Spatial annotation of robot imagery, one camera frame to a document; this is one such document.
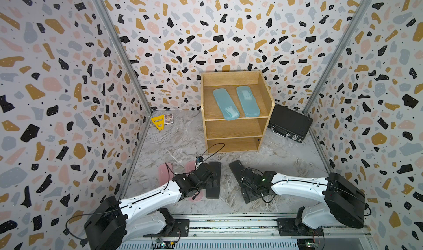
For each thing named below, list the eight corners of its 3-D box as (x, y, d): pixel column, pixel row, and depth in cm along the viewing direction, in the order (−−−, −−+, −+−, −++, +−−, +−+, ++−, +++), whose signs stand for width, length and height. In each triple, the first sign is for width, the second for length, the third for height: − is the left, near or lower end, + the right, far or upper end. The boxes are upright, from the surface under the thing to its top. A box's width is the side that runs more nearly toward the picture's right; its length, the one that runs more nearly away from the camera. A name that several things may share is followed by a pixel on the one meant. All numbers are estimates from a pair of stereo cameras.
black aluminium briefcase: (262, 128, 115) (264, 122, 110) (273, 108, 128) (275, 102, 123) (302, 145, 106) (306, 139, 101) (309, 122, 119) (313, 115, 114)
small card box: (165, 125, 116) (164, 123, 114) (165, 116, 121) (164, 114, 120) (173, 124, 117) (172, 121, 115) (173, 115, 122) (172, 113, 120)
